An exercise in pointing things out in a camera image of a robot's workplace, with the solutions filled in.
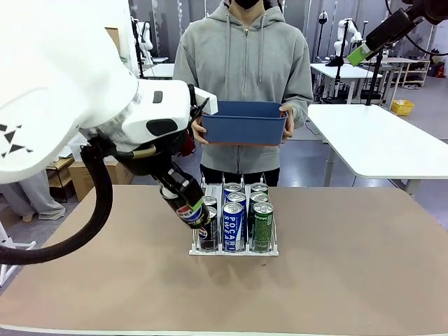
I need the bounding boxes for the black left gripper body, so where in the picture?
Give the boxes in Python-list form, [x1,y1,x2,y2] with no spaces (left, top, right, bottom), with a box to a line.
[118,134,190,192]

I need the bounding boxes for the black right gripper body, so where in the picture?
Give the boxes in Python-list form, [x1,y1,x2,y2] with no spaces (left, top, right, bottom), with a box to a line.
[379,7,421,45]

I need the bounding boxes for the blue plastic bin orange handles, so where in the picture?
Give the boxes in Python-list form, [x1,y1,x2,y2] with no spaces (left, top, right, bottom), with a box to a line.
[201,100,288,146]

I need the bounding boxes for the person's left forearm grey sleeve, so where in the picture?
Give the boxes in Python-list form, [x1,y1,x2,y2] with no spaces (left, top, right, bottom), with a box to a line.
[286,78,314,127]

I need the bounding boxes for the person's right hand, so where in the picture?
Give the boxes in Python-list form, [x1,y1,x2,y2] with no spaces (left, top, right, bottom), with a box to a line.
[191,117,209,145]

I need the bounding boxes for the person's left hand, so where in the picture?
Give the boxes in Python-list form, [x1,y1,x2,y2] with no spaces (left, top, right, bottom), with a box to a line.
[279,104,297,141]

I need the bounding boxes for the white background table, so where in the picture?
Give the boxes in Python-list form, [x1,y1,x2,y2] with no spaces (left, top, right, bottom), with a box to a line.
[308,62,384,102]

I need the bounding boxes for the black stand pole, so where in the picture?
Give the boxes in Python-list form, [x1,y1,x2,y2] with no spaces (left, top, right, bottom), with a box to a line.
[365,52,384,106]

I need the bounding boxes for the wooden shelf table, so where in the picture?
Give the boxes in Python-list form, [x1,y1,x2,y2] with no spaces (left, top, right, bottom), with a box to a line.
[381,55,431,88]

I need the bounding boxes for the dark red cloth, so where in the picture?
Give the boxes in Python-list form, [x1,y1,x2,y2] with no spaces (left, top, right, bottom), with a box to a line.
[180,132,197,157]

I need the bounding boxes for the black light stand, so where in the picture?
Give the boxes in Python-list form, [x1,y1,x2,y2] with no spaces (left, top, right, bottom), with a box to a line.
[316,8,330,102]

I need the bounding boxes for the yellow plastic basket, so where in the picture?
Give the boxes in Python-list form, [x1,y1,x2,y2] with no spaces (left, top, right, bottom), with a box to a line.
[391,99,415,116]

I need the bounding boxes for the brown cardboard box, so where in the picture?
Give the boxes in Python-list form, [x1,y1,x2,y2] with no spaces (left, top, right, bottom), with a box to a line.
[68,157,134,202]

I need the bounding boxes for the large white table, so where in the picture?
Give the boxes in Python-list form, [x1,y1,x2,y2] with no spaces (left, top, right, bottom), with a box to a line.
[300,104,448,195]

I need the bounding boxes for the grey zip hoodie torso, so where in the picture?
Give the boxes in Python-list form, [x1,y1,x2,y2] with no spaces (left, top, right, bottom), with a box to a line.
[173,0,314,176]

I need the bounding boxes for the bystander in grey trousers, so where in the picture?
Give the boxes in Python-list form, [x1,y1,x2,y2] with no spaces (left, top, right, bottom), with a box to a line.
[0,171,67,222]

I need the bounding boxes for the black thin cable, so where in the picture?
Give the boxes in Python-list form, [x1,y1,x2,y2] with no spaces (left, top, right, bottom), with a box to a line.
[384,0,448,57]

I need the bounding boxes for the black corrugated cable hose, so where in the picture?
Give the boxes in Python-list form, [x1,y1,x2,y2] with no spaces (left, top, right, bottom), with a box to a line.
[0,145,113,265]

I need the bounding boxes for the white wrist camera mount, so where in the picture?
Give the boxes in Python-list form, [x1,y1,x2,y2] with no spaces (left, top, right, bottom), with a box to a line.
[188,85,218,116]

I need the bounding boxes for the white wire can dispenser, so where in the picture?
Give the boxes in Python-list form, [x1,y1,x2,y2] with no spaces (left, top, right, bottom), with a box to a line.
[188,172,280,256]

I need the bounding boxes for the white frame stand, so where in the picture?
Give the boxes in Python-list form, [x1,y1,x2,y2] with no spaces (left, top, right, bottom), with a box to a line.
[0,220,38,288]

